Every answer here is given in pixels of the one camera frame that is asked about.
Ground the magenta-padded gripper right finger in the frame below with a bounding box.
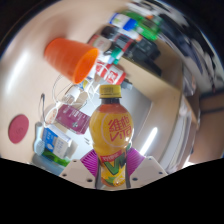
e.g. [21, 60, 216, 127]
[125, 147, 169, 190]

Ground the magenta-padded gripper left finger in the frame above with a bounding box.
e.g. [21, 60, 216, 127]
[58, 148, 101, 190]

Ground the yellow drink bottle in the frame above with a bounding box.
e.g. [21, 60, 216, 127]
[88, 84, 135, 188]

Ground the white tube light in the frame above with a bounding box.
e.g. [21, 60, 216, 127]
[139, 126, 159, 156]

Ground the blue and white box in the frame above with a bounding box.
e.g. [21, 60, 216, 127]
[41, 125, 73, 158]

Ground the magenta pouch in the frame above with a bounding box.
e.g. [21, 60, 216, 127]
[54, 103, 92, 135]

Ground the red and white can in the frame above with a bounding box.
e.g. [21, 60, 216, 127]
[94, 59, 127, 86]

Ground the orange plastic cup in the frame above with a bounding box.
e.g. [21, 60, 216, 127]
[43, 37, 100, 85]

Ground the green plastic container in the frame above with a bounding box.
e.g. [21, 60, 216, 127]
[133, 17, 161, 42]

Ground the white bottle with blue label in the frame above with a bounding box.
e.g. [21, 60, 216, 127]
[109, 12, 138, 32]

